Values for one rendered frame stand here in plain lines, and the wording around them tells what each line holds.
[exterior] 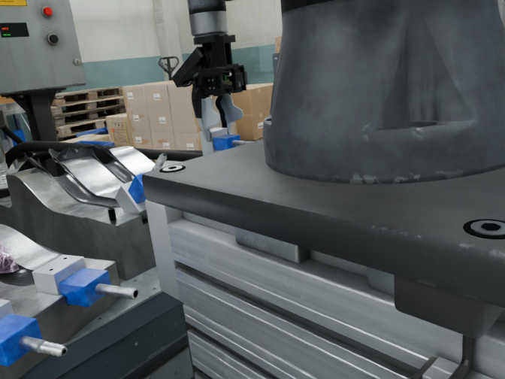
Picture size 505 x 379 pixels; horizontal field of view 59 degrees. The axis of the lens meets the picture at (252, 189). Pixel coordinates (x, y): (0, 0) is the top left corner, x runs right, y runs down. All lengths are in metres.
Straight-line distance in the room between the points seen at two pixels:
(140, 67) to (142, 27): 0.72
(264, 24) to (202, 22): 8.21
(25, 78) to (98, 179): 0.68
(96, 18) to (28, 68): 6.94
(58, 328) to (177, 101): 4.30
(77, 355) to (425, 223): 0.51
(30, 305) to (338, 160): 0.45
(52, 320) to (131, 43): 8.26
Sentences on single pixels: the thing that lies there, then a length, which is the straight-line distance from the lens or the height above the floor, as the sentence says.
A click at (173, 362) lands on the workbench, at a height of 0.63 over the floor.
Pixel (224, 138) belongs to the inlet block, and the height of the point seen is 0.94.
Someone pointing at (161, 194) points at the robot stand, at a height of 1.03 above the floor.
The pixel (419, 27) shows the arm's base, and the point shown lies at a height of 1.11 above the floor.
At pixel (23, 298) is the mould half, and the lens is 0.61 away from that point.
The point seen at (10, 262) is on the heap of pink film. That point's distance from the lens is 0.70.
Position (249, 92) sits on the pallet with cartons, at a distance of 5.36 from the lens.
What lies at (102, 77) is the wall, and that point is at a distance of 8.38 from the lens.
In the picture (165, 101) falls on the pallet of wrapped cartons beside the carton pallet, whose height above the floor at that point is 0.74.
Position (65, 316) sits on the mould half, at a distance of 0.60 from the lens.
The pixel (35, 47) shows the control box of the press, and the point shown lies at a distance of 1.58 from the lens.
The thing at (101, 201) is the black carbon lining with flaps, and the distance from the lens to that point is 0.86.
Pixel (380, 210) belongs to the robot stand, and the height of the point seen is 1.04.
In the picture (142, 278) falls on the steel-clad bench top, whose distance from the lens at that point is 0.71.
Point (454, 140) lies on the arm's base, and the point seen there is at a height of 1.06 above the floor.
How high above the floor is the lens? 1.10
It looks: 16 degrees down
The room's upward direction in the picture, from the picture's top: 6 degrees counter-clockwise
